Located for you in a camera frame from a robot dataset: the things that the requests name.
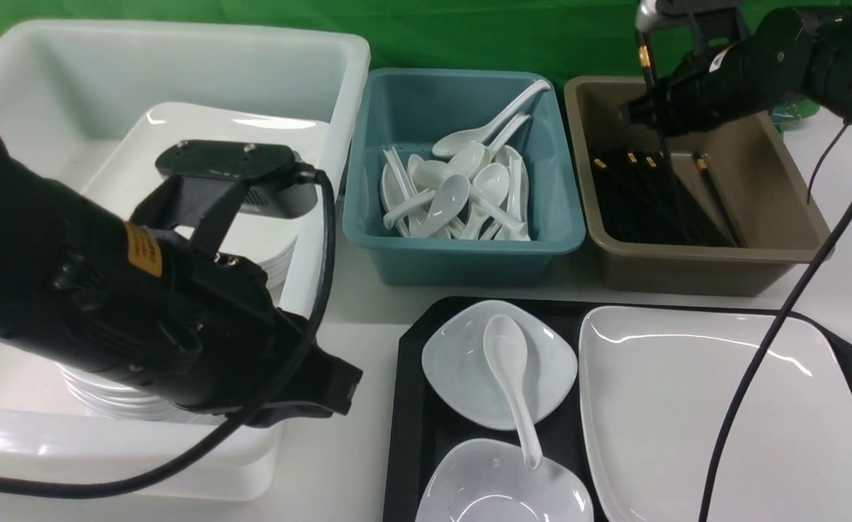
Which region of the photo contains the teal plastic bin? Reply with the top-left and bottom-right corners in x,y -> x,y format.
342,68 -> 586,286

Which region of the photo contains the pile of black chopsticks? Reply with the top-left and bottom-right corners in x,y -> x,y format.
588,148 -> 745,248

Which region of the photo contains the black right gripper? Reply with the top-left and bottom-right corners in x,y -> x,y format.
620,7 -> 811,138

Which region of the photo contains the stack of white square plates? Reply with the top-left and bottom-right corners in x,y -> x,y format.
81,102 -> 329,288

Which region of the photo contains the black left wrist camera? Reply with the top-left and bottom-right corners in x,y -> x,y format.
130,140 -> 318,255

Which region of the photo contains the green backdrop cloth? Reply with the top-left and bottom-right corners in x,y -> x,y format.
0,0 -> 852,123

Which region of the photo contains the pile of white spoons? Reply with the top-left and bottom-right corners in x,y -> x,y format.
380,80 -> 550,241

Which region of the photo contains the black right cable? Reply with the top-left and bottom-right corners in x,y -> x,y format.
698,120 -> 852,522

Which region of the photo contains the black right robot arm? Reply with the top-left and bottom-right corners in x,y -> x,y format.
620,6 -> 852,138

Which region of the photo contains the large white plastic tub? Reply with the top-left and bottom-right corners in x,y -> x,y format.
0,20 -> 371,501

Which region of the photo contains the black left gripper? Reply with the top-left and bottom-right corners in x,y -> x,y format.
0,136 -> 363,427

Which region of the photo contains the large white square plate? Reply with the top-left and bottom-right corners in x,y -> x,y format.
579,305 -> 852,521

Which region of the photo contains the stack of small white bowls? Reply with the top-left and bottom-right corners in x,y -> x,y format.
57,363 -> 226,426

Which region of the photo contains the small white bowl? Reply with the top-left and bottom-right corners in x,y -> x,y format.
415,439 -> 595,521
421,300 -> 578,431

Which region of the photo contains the white ceramic soup spoon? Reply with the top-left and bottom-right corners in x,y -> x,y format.
482,315 -> 544,470

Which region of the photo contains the brown plastic bin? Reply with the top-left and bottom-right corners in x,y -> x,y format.
564,76 -> 830,297

